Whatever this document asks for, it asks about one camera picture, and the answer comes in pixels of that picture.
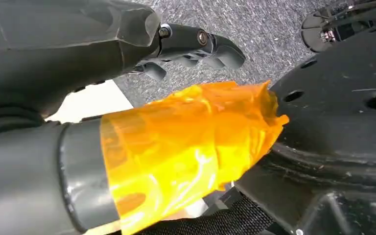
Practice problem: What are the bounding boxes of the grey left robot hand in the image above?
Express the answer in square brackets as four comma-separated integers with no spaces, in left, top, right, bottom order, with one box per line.
[0,0,290,235]

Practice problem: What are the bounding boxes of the black robot foot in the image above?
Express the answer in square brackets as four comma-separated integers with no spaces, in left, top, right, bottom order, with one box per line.
[301,0,376,53]

